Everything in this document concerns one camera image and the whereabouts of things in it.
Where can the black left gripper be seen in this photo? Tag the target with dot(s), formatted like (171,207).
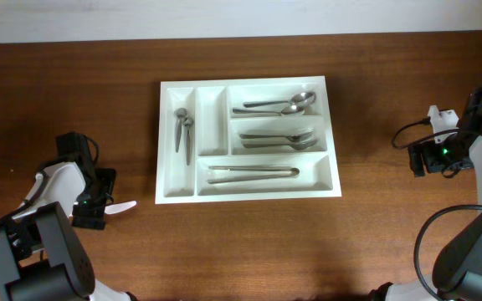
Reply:
(97,211)

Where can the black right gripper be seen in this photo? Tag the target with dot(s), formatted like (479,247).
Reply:
(430,162)

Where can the pink handled utensil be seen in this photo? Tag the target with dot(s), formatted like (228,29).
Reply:
(116,208)

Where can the small metal spoon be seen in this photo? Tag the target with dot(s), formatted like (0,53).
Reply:
(188,123)
(181,114)

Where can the metal fork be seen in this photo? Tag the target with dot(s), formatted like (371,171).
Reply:
(293,138)
(298,146)

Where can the large metal spoon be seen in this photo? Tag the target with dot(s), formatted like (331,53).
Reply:
(302,99)
(288,110)

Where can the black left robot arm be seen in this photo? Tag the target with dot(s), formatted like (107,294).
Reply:
(41,256)

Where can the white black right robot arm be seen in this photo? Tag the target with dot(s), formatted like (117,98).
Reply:
(454,145)

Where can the white plastic cutlery tray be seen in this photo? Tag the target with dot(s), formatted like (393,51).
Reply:
(216,141)

